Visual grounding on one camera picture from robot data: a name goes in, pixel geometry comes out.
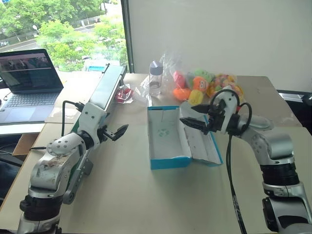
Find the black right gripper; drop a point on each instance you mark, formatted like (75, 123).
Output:
(217, 119)

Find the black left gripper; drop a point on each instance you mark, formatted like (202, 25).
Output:
(103, 135)

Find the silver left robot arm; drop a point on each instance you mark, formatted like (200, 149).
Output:
(53, 168)

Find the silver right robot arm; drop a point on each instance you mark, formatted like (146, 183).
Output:
(278, 143)

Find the blue cardboard box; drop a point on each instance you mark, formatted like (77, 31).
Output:
(170, 141)

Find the yellow plush toy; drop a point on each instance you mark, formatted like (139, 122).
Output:
(196, 97)

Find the plain orange plush toy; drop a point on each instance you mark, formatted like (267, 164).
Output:
(181, 93)

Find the orange plush toy with face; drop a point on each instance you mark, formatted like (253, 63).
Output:
(201, 84)

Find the red item in plastic wrap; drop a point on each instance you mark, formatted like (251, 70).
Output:
(123, 93)

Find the green plush toy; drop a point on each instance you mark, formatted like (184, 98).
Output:
(204, 74)

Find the pink plush toy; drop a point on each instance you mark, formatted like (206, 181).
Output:
(180, 78)

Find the clear bottle with grey cap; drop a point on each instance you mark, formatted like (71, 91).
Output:
(156, 78)

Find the clear plastic bag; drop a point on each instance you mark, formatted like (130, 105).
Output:
(168, 63)

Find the white board under laptop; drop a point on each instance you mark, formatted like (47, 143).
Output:
(22, 128)

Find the dark grey laptop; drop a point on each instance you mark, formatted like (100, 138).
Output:
(29, 78)

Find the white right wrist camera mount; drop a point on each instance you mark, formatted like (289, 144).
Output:
(230, 107)

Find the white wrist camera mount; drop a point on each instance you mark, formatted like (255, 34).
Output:
(91, 117)
(230, 107)

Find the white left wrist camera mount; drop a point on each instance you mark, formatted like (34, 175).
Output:
(91, 117)

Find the black window frame post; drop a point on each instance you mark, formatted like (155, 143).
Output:
(127, 36)

